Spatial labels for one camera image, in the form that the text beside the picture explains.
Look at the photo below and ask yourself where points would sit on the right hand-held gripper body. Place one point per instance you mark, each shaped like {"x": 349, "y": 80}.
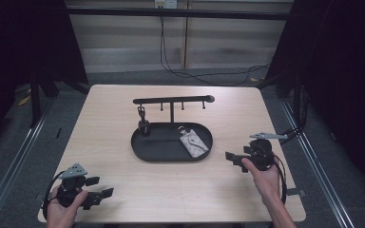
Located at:
{"x": 263, "y": 152}

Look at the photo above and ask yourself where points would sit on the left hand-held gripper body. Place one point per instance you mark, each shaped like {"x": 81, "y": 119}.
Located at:
{"x": 71, "y": 190}

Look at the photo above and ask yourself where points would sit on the grey key pouch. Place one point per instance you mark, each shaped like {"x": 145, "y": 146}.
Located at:
{"x": 194, "y": 143}

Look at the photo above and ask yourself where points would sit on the black key holder with tray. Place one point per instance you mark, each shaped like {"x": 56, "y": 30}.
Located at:
{"x": 168, "y": 147}

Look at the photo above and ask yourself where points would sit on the person's left hand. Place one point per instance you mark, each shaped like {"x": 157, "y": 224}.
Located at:
{"x": 61, "y": 213}

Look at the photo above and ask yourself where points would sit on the person's right hand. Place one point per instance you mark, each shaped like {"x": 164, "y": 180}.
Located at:
{"x": 264, "y": 182}

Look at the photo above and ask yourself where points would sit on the black metal stand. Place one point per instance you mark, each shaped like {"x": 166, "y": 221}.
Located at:
{"x": 35, "y": 101}

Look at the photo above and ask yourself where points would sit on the yellow tape piece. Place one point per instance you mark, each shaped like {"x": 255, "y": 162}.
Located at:
{"x": 24, "y": 100}

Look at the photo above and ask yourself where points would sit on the dark curtain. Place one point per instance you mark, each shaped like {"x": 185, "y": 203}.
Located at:
{"x": 19, "y": 47}
{"x": 345, "y": 79}

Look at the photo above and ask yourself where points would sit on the black horizontal bar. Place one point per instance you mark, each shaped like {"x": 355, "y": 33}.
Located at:
{"x": 177, "y": 13}

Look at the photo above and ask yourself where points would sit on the metal floor rail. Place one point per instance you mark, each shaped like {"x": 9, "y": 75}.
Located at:
{"x": 15, "y": 158}
{"x": 316, "y": 164}

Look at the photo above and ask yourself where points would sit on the white wall socket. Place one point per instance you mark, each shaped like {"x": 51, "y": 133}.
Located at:
{"x": 166, "y": 3}

